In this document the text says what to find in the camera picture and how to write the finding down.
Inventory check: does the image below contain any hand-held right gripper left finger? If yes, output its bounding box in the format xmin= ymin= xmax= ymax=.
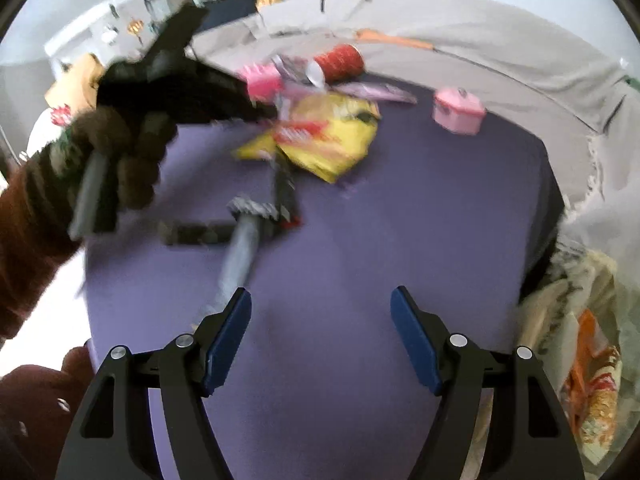
xmin=55 ymin=287 xmax=252 ymax=480

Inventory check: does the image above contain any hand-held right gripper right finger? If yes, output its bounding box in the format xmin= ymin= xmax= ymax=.
xmin=390 ymin=285 xmax=586 ymax=480

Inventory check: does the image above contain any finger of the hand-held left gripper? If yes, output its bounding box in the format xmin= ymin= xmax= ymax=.
xmin=145 ymin=2 xmax=208 ymax=61
xmin=200 ymin=67 xmax=278 ymax=123

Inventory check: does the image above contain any yellow chip bag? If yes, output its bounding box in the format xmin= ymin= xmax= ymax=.
xmin=232 ymin=92 xmax=382 ymax=184

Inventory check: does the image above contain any yellowish translucent trash bag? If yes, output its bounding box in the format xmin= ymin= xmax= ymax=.
xmin=517 ymin=247 xmax=640 ymax=480

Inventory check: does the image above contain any orange snack bag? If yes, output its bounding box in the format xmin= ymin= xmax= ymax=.
xmin=560 ymin=310 xmax=623 ymax=461

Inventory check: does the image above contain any person's left hand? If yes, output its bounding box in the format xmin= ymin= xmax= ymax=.
xmin=70 ymin=107 xmax=178 ymax=211

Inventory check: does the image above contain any pink toy box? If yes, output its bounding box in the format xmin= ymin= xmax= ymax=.
xmin=239 ymin=64 xmax=283 ymax=103

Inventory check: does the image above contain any dark blue cloth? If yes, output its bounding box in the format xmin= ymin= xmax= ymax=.
xmin=200 ymin=0 xmax=258 ymax=28

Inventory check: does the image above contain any silver foil wrapper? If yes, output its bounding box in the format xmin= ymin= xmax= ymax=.
xmin=270 ymin=54 xmax=313 ymax=81

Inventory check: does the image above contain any orange chair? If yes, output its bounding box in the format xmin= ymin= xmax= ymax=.
xmin=44 ymin=52 xmax=108 ymax=111

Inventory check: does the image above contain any long grey wrapper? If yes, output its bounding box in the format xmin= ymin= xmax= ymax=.
xmin=205 ymin=215 xmax=263 ymax=311

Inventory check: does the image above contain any black and red wrapper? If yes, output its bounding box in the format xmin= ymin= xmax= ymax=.
xmin=272 ymin=152 xmax=304 ymax=231

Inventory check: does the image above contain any red paper cup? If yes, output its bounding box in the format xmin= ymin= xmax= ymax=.
xmin=306 ymin=44 xmax=367 ymax=85

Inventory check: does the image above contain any dark wrapper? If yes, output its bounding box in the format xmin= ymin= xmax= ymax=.
xmin=159 ymin=220 xmax=236 ymax=247

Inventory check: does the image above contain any purple tablecloth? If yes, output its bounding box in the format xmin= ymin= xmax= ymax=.
xmin=82 ymin=72 xmax=568 ymax=480

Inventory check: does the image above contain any orange plush toy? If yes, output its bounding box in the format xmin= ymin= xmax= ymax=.
xmin=356 ymin=28 xmax=436 ymax=52

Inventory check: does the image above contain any maroon clothing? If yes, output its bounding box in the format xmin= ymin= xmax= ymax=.
xmin=0 ymin=347 xmax=96 ymax=480

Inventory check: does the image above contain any pink toy pot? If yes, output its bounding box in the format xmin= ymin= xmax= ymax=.
xmin=431 ymin=87 xmax=487 ymax=136

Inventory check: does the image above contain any grey covered sofa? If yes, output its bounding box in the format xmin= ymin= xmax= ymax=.
xmin=192 ymin=0 xmax=631 ymax=201

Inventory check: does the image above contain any white fringed throw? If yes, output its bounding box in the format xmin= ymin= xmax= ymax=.
xmin=562 ymin=75 xmax=640 ymax=261

